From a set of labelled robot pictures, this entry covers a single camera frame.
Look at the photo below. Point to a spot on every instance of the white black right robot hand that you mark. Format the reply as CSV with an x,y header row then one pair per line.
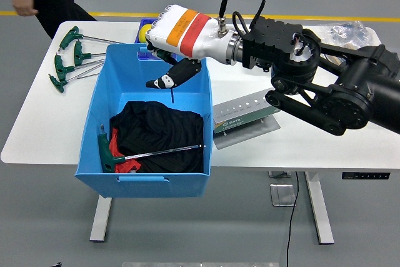
x,y
187,32

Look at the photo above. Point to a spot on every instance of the person's left hand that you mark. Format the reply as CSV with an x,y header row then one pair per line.
x,y
25,4

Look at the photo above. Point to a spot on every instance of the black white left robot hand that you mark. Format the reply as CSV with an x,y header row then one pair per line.
x,y
57,265

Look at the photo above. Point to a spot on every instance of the green grey SATA tool rack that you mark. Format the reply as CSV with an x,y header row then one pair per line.
x,y
237,120

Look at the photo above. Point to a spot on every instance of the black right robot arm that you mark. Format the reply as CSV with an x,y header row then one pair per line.
x,y
343,92

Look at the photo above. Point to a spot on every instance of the person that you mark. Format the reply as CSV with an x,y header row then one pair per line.
x,y
59,1

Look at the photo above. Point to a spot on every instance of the yellow ball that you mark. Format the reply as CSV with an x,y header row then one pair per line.
x,y
143,34

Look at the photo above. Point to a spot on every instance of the small dark blue parts tray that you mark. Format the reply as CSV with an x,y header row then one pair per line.
x,y
141,23

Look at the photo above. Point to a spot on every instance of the white table leg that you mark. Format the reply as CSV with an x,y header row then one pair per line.
x,y
320,210
101,217

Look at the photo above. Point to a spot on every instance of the large blue plastic bin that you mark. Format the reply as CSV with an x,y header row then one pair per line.
x,y
131,76

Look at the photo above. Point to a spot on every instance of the black cloth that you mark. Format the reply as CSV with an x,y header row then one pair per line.
x,y
162,126

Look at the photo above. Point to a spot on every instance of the red cloth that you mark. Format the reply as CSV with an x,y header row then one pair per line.
x,y
126,167

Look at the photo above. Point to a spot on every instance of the clear plastic parts bag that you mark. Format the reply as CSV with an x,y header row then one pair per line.
x,y
347,29

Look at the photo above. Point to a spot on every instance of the square metal floor plate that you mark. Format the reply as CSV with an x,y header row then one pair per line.
x,y
282,195

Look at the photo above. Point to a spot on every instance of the black table control panel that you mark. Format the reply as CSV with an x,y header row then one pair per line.
x,y
365,175

